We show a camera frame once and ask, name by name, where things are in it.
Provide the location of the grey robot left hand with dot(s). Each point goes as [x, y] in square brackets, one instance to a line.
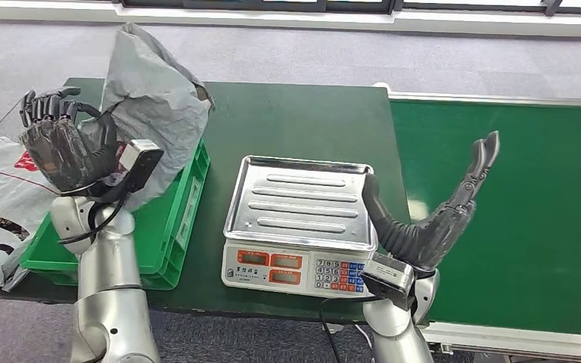
[65, 150]

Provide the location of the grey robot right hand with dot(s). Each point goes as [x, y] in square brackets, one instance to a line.
[431, 240]

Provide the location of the white courier bag red print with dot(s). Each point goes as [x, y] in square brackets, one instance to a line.
[155, 100]

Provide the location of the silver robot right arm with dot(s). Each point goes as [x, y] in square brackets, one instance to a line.
[396, 335]

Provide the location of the green plastic basket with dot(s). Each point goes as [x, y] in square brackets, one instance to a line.
[160, 240]

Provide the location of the large white bag black print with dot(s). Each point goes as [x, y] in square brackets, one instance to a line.
[0, 200]

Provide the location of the green belt conveyor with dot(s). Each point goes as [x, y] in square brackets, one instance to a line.
[531, 200]

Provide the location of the white scale with steel tray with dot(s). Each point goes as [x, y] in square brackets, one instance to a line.
[300, 200]

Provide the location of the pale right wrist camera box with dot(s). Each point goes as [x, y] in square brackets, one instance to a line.
[388, 280]

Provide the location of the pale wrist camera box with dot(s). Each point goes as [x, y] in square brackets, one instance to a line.
[140, 160]
[388, 280]

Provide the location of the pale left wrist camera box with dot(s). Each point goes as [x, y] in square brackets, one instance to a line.
[140, 160]

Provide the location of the white table bracket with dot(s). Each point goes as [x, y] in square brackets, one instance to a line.
[334, 328]

